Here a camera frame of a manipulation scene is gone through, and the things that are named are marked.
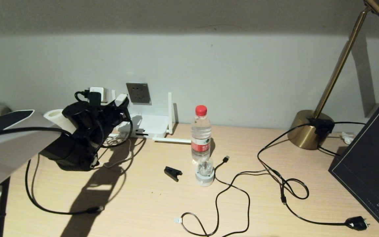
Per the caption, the black USB cable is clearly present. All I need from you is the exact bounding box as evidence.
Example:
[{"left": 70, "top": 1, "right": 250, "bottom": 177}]
[{"left": 175, "top": 155, "right": 250, "bottom": 237}]

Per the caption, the black ethernet cable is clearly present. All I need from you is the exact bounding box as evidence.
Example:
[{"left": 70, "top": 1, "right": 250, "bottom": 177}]
[{"left": 25, "top": 160, "right": 104, "bottom": 215}]

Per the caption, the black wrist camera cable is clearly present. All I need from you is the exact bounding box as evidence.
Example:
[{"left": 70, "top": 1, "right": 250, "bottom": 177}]
[{"left": 0, "top": 90, "right": 134, "bottom": 148}]

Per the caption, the black lamp power cord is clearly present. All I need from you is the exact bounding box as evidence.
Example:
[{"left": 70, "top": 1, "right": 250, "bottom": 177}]
[{"left": 257, "top": 122, "right": 370, "bottom": 230}]

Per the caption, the black inline switch box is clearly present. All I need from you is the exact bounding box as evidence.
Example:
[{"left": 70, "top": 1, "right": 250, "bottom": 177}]
[{"left": 309, "top": 118, "right": 335, "bottom": 135}]

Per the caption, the white power adapter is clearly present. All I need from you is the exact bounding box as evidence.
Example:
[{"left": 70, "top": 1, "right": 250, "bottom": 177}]
[{"left": 115, "top": 93, "right": 129, "bottom": 107}]

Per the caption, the small black clip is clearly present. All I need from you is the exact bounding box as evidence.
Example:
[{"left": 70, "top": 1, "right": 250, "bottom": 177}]
[{"left": 164, "top": 166, "right": 183, "bottom": 182}]

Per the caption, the white toilet paper roll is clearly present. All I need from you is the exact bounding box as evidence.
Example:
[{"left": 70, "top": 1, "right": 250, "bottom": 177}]
[{"left": 43, "top": 109, "right": 78, "bottom": 132}]

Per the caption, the brass desk lamp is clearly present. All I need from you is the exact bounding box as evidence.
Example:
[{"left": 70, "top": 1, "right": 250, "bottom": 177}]
[{"left": 288, "top": 0, "right": 379, "bottom": 150}]

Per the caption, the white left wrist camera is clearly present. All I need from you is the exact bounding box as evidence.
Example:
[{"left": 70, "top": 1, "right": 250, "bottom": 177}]
[{"left": 88, "top": 87, "right": 108, "bottom": 106}]

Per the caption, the water bottle with red cap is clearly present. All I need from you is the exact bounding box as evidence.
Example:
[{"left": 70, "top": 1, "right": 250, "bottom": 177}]
[{"left": 191, "top": 105, "right": 212, "bottom": 164}]

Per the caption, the grey wall socket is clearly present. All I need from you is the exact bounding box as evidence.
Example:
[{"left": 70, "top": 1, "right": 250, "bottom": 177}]
[{"left": 126, "top": 82, "right": 151, "bottom": 105}]

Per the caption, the small glass dome night light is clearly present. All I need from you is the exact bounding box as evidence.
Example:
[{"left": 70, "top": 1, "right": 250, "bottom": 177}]
[{"left": 195, "top": 156, "right": 215, "bottom": 187}]

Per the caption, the small white crumpled item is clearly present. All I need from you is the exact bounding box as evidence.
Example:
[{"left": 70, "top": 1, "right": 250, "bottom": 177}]
[{"left": 340, "top": 132, "right": 354, "bottom": 145}]

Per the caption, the white router with antennas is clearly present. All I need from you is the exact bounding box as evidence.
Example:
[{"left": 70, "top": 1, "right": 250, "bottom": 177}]
[{"left": 106, "top": 90, "right": 191, "bottom": 144}]

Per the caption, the dark blue box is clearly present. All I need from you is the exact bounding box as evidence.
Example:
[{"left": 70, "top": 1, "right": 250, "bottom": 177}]
[{"left": 328, "top": 103, "right": 379, "bottom": 237}]

